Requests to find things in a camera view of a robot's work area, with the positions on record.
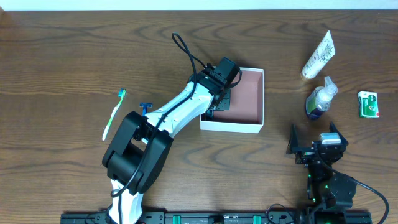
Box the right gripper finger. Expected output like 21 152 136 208
286 124 300 154
329 121 348 145

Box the clear foam pump bottle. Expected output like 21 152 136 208
305 76 338 120

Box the blue disposable razor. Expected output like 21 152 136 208
139 102 153 116

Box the white bamboo print lotion tube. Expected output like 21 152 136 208
301 31 335 80

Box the green white toothbrush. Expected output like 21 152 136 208
101 88 126 141

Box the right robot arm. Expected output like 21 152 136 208
286 123 356 223

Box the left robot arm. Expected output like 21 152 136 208
102 64 242 223

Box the white box pink interior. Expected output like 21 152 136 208
200 67 265 134

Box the green white soap bar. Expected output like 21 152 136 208
358 91 380 119

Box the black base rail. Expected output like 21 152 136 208
60 210 372 224

